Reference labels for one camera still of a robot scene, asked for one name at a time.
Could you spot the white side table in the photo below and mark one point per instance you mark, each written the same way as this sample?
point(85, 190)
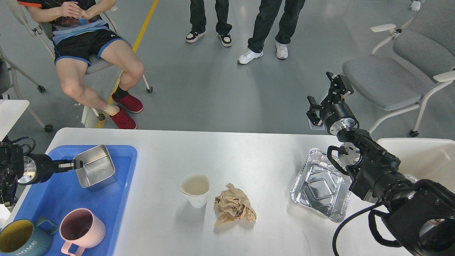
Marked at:
point(10, 112)

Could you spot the white plastic bin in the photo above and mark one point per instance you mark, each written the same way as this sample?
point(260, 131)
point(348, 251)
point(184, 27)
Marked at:
point(424, 158)

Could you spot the standing person white sneakers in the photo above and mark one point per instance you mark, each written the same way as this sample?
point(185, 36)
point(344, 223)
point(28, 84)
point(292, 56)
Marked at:
point(268, 11)

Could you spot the crumpled brown paper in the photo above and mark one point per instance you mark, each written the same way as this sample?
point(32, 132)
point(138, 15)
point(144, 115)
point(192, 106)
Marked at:
point(233, 204)

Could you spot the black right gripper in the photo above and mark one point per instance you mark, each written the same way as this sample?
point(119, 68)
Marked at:
point(333, 113)

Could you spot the clear floor plate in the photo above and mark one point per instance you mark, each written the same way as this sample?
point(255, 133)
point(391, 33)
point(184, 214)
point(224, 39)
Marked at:
point(313, 127)

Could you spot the seated person in shorts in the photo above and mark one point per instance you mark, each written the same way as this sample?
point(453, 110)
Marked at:
point(78, 33)

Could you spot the aluminium foil tray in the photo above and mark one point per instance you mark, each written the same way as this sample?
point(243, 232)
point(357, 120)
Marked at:
point(321, 187)

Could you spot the teal mug yellow inside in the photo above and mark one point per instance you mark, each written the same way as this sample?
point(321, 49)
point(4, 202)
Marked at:
point(26, 238)

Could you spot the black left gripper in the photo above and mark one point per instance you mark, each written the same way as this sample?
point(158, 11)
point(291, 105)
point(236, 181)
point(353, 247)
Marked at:
point(39, 168)

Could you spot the stainless steel rectangular tray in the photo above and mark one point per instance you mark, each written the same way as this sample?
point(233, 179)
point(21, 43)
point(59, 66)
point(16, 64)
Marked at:
point(97, 170)

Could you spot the white paper cup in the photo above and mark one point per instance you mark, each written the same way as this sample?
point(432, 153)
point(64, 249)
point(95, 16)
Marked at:
point(195, 187)

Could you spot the blue plastic tray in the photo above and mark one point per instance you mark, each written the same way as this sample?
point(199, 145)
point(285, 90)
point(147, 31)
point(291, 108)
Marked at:
point(62, 193)

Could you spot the grey office chair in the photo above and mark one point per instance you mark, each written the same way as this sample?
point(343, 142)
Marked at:
point(427, 42)

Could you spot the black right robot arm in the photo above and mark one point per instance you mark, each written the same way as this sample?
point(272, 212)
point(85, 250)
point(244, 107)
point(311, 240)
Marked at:
point(418, 216)

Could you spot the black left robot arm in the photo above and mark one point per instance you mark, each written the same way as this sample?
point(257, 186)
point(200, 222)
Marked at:
point(19, 166)

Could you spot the pink ribbed mug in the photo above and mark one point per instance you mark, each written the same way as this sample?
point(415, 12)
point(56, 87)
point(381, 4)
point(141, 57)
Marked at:
point(81, 229)

